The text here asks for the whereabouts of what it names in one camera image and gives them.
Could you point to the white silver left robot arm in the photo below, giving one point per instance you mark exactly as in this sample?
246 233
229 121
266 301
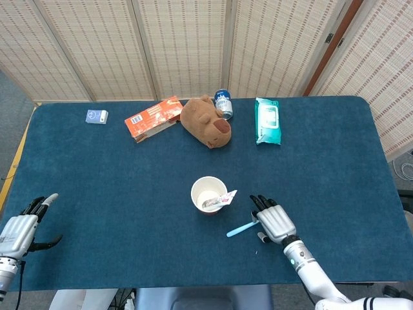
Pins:
6 274

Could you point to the brown capybara plush toy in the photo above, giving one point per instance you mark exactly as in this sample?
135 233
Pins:
203 122

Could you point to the orange biscuit box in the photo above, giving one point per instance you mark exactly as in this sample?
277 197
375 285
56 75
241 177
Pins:
151 119

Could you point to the white pink toothpaste tube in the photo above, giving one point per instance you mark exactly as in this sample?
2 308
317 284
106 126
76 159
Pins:
226 198

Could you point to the blue white drink can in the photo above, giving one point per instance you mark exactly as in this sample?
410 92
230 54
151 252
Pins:
224 103

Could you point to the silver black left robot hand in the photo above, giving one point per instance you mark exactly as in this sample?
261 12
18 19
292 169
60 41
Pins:
16 232

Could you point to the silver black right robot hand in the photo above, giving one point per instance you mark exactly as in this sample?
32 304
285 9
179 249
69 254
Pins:
276 223

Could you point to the green wet wipes pack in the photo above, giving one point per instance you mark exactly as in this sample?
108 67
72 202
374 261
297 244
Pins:
267 122

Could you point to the red paper cup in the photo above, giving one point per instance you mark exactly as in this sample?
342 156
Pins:
203 187

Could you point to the bamboo folding screen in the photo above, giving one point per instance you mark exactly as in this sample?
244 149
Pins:
96 48
380 64

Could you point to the white robot torso shell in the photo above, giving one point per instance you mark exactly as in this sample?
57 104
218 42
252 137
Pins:
80 298

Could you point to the small blue white box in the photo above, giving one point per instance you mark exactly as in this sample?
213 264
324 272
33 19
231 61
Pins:
96 117

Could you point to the light blue toothbrush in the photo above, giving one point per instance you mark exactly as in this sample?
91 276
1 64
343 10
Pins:
240 230

